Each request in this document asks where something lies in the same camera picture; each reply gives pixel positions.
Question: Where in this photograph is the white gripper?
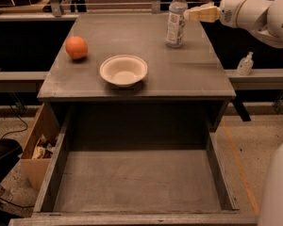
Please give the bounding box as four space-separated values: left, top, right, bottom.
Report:
183 0 248 28

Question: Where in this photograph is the clear plastic water bottle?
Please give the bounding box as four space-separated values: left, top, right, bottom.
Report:
166 0 188 48

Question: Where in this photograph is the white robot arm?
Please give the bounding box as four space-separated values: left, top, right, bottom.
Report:
184 0 283 226

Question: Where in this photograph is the grey cabinet with top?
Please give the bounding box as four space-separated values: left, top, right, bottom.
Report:
38 13 235 130

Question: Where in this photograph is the open grey top drawer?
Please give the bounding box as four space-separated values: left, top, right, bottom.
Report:
9 105 257 226

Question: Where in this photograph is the white paper bowl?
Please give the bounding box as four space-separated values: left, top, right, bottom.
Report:
99 55 148 88

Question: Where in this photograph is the orange fruit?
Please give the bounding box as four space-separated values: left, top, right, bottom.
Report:
65 36 88 60

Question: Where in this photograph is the cardboard box with scraps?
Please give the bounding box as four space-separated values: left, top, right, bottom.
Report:
21 104 60 192

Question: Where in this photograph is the black chair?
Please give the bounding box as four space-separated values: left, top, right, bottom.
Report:
0 138 23 183

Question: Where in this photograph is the grey metal rail bench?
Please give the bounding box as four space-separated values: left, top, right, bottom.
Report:
0 69 283 93

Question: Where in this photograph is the black floor cable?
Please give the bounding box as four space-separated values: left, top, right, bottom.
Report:
0 92 29 139

